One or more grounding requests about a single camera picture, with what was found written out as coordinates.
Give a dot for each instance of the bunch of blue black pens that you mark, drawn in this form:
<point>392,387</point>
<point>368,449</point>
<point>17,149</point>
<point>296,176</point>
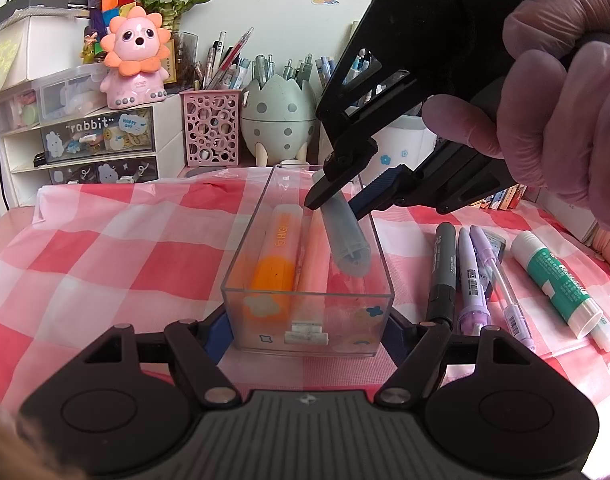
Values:
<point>355,67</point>

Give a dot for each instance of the orange highlighter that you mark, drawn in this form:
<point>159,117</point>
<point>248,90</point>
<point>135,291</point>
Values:
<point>272,270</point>

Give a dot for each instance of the small colourful figurine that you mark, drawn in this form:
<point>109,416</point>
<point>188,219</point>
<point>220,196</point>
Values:
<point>92,49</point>

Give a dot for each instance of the grey pencil lead case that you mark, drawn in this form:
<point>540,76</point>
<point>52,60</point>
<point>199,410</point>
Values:
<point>496,243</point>

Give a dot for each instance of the pink checked tablecloth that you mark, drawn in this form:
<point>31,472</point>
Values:
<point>110,260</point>

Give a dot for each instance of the peach highlighter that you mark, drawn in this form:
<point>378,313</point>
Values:
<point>315,260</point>

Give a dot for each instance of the colourful puzzle cube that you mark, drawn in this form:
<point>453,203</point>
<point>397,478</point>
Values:
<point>110,7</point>

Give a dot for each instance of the bunch of grey green pens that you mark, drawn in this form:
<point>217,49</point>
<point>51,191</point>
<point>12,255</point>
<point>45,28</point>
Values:
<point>265,67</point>

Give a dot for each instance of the white storage box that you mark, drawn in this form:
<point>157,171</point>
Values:
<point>45,50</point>

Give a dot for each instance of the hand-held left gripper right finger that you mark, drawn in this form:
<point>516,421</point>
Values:
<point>400,335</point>

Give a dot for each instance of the pink perforated pen holder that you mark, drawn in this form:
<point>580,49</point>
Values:
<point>210,130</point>

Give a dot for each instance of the egg shaped pen holder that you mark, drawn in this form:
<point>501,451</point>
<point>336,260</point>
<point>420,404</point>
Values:
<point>277,120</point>

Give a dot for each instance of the illustrated book set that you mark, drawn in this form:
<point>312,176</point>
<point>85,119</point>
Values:
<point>505,197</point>

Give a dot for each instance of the grey white flower pen holder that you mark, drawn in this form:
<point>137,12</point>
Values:
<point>410,145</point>

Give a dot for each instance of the pink lion toy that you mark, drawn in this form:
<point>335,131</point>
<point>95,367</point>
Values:
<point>135,60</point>

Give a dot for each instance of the blue-grey pen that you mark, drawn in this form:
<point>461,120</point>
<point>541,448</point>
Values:
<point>345,240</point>

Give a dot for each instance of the bunch of pens with clear barrels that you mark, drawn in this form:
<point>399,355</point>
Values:
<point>225,67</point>

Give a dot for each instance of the white drawer organiser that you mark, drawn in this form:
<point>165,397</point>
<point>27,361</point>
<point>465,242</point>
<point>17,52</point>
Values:
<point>25,155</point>

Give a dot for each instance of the clear plastic storage box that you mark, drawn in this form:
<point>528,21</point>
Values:
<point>60,95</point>

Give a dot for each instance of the green white glue stick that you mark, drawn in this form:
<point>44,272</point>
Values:
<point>555,280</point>

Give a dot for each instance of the dark grey boxes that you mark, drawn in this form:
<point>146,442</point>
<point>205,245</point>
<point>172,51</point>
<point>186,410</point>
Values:
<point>35,5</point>

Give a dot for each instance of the glass vase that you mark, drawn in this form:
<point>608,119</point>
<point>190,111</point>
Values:
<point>185,62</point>

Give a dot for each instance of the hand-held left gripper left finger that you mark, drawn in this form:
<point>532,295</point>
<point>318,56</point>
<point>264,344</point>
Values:
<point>212,332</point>

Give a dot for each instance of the purple pen with charm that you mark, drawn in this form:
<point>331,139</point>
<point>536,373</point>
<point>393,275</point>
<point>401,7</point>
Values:
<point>467,270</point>

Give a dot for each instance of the person's right hand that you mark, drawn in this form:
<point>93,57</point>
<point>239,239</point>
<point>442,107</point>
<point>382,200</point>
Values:
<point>545,125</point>

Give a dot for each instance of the black marker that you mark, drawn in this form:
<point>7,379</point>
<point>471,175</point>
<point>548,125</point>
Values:
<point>442,280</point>

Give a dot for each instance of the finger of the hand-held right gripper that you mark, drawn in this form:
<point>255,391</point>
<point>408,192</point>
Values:
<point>342,160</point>
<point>385,182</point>

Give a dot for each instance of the purple mechanical pencil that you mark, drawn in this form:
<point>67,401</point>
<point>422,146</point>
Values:
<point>505,295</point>

